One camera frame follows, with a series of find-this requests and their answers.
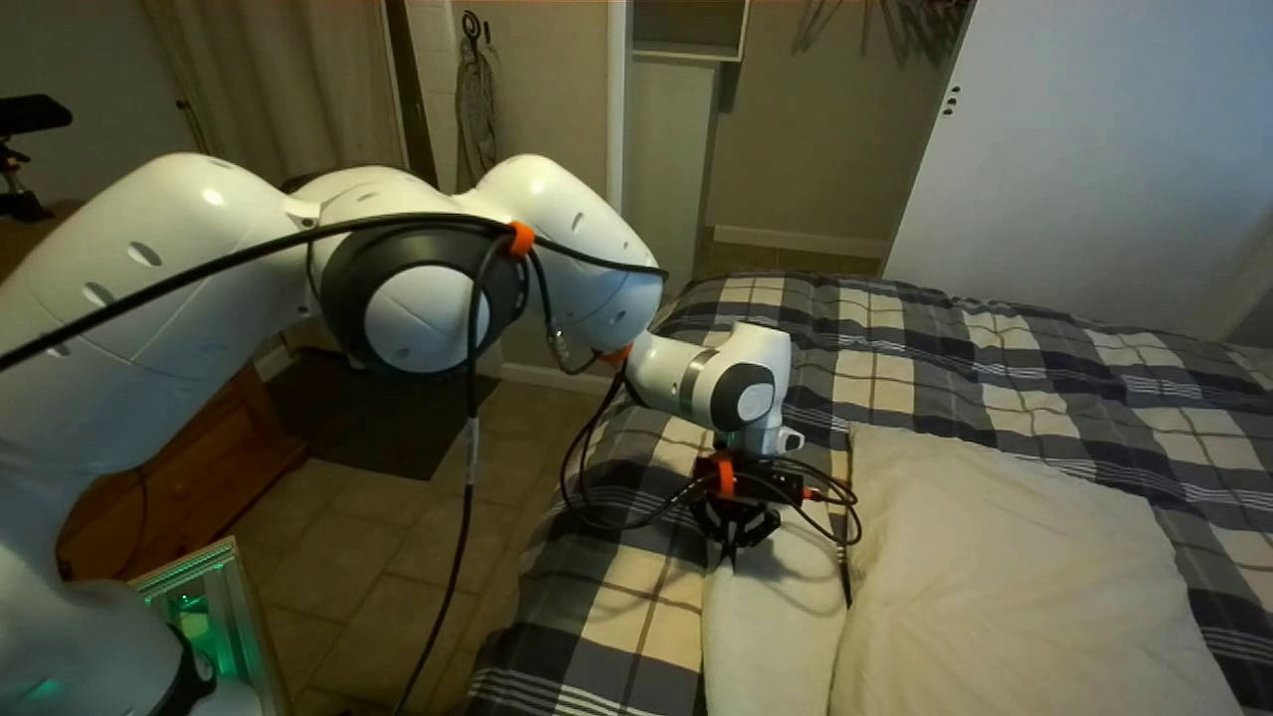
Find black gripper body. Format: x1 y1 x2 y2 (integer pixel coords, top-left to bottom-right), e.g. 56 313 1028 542
683 458 810 526

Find cream terry towel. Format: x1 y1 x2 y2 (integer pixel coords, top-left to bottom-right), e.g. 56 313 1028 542
696 522 858 716

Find cream blanket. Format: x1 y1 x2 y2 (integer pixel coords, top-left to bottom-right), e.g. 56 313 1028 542
827 421 1245 716

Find green-lit robot base stand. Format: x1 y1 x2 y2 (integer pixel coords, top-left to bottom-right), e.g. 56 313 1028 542
130 532 292 716

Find white hallway cabinet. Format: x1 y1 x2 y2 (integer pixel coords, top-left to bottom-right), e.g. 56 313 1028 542
619 0 750 292

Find white closet door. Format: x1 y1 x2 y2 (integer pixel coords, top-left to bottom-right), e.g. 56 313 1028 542
880 0 1273 341

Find dark dried plant decoration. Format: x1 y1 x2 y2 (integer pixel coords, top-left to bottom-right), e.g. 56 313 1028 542
790 0 979 68

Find brown wooden furniture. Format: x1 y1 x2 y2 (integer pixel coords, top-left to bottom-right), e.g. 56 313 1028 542
56 363 309 587

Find beige curtain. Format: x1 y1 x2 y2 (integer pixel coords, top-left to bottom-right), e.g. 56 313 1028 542
137 0 410 191

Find black equipment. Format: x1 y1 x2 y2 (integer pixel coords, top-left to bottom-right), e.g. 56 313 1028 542
0 92 77 227

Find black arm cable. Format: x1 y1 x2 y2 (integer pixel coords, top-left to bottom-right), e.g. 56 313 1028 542
0 213 868 716

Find dark hanging cord bundle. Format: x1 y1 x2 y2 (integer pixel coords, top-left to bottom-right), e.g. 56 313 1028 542
452 8 505 191

